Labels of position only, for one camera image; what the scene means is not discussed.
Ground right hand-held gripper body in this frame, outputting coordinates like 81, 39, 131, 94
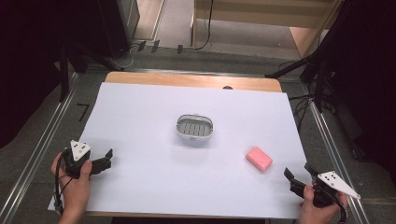
312, 170, 361, 208

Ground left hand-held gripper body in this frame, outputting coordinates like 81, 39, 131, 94
63, 139, 92, 180

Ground person's left hand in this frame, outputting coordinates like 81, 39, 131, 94
50, 151, 93, 219

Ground person's right hand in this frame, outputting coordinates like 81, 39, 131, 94
298, 184, 348, 224

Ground pink soap bar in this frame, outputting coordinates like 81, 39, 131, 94
245, 146, 274, 174

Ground white paper sheet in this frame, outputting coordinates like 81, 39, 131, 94
47, 81, 308, 220

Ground black stand legs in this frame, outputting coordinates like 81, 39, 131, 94
264, 43, 335, 114
57, 41, 127, 103

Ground white soap dish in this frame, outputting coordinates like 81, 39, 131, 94
175, 113, 215, 142

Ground wooden table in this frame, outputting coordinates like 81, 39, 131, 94
83, 71, 283, 219

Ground dark curtain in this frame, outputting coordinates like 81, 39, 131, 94
306, 0, 396, 178
0, 0, 134, 149

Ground light wooden cabinet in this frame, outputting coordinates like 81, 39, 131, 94
190, 0, 345, 60

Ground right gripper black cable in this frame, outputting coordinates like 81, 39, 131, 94
326, 188, 348, 224

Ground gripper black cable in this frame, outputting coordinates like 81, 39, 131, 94
53, 150, 72, 217
326, 188, 348, 224

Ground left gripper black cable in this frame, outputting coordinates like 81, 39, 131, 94
53, 150, 72, 217

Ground metal floor rail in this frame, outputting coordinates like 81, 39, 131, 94
0, 72, 80, 224
303, 88, 372, 224

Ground bundle of black floor cables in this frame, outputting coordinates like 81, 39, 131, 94
277, 60, 317, 133

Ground white floor cable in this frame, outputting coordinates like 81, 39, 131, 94
109, 43, 139, 70

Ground thin black hanging cable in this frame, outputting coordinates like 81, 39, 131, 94
186, 0, 216, 51

